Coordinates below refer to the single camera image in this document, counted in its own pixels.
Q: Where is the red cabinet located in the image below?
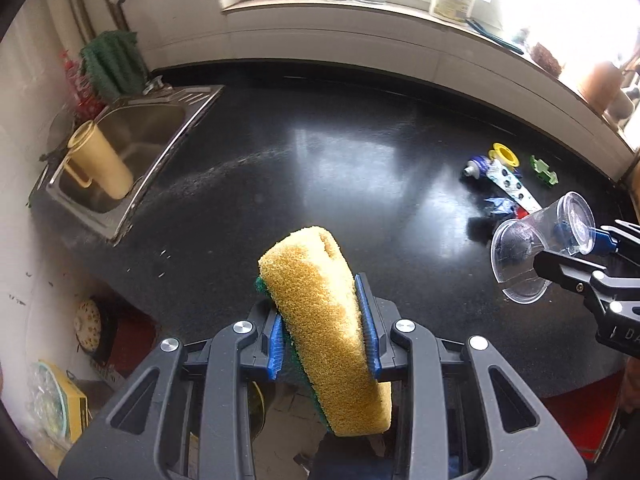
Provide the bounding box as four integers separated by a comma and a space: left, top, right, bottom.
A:
542, 385, 626, 461

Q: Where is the yellow sponge with green scrubber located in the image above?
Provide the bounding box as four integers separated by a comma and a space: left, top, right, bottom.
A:
257, 226, 393, 437

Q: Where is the beige plastic pitcher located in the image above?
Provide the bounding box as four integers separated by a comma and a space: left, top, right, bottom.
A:
61, 120, 135, 201

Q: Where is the pot with patterned lid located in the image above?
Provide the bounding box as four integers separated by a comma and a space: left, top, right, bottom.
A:
74, 297, 118, 366

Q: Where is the stainless steel sink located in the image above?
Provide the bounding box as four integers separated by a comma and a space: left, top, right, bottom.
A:
46, 84, 226, 247

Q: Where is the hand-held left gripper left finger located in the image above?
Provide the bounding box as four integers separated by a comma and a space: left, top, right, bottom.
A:
59, 300, 288, 480

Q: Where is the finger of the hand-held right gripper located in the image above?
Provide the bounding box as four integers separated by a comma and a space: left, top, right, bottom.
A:
532, 249, 609, 302
552, 220, 640, 265

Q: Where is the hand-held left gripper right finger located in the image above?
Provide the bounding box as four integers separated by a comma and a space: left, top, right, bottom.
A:
352, 274, 588, 480

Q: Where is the blue stick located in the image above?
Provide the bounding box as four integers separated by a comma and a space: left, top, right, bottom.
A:
466, 17, 525, 56

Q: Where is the red printed bag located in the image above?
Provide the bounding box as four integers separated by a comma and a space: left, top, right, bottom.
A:
60, 50, 108, 121

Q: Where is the clear plastic bag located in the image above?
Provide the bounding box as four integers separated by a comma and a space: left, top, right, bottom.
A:
27, 362, 68, 441

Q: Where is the blue wrapper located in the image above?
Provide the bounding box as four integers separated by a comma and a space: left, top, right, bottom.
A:
482, 196, 518, 218

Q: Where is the blue and white tube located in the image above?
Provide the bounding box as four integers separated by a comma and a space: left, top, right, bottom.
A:
462, 155, 496, 181

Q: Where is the clear plastic cup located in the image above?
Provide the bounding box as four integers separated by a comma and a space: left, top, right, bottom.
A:
490, 191, 597, 305

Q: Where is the yellow tape roll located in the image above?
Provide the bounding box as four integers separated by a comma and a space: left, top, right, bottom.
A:
487, 142, 521, 168

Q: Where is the terracotta pot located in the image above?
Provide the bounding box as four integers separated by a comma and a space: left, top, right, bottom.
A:
577, 60, 623, 111

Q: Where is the brown dried plant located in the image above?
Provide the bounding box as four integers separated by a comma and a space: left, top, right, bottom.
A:
530, 42, 565, 77

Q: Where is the green cloth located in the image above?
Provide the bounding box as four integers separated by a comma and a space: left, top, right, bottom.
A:
80, 31, 148, 103

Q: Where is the green plastic piece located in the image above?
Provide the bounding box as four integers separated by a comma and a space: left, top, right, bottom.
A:
530, 155, 560, 188

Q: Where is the white dotted blister strip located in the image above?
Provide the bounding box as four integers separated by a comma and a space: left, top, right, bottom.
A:
487, 160, 543, 213

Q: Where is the yellow box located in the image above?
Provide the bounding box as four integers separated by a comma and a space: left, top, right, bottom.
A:
37, 360, 93, 441

